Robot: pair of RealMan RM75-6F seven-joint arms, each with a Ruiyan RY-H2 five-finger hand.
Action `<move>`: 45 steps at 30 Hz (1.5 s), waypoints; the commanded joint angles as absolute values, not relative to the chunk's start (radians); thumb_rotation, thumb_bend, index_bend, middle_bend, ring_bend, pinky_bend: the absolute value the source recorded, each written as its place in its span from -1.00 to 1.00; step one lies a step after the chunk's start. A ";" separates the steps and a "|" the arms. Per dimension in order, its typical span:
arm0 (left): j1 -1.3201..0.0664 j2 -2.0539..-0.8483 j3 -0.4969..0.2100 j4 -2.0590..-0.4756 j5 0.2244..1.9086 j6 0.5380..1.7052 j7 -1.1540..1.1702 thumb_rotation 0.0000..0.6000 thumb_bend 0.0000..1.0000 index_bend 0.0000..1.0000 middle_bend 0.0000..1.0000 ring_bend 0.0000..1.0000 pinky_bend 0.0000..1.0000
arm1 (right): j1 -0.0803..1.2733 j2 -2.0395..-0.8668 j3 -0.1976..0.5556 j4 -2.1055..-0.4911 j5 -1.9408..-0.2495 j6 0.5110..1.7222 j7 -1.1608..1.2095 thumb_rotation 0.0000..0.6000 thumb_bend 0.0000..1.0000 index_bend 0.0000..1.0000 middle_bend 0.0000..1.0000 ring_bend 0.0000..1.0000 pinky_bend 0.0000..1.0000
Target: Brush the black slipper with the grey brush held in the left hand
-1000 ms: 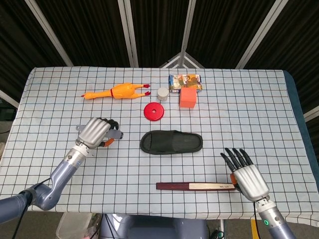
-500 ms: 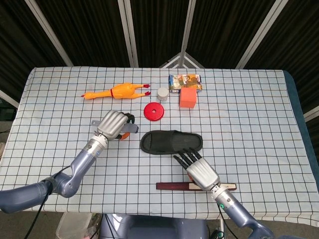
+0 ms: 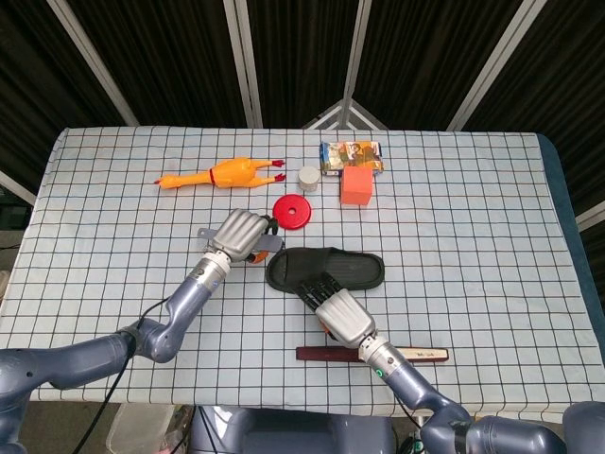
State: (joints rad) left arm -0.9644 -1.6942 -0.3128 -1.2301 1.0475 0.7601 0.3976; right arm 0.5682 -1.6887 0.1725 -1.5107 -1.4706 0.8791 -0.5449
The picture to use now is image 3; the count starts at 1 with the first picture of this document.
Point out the blue-grey robot torso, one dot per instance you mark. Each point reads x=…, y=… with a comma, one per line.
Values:
x=293, y=430

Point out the red plastic disc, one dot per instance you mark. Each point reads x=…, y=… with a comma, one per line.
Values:
x=283, y=215

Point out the white black-checked tablecloth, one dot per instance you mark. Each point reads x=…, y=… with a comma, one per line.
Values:
x=472, y=236

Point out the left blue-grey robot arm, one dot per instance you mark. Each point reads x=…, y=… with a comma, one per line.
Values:
x=189, y=293

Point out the white triangular partition foot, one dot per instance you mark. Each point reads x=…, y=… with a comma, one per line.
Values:
x=347, y=106

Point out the orange foam cube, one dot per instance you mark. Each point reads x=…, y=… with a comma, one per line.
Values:
x=355, y=189

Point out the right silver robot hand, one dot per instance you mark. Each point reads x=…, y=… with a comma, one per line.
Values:
x=345, y=317

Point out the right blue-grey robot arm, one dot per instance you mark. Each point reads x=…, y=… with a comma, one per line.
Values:
x=406, y=378

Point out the yellow rubber chicken toy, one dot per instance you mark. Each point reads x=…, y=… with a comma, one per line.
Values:
x=227, y=172

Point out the black rubber slipper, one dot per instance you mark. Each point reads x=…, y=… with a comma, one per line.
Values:
x=352, y=267

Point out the printed snack packet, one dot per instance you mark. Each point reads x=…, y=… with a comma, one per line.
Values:
x=350, y=153

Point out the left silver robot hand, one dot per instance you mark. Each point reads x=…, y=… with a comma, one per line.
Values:
x=236, y=234

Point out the dark red folded fan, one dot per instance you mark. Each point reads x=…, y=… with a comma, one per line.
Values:
x=326, y=354

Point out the white partition frame post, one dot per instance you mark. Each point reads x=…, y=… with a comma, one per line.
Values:
x=355, y=52
x=491, y=66
x=94, y=66
x=246, y=66
x=591, y=216
x=19, y=186

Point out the clear plastic container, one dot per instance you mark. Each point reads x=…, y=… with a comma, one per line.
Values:
x=137, y=425

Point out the small white jar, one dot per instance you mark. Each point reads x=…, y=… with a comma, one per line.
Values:
x=308, y=179

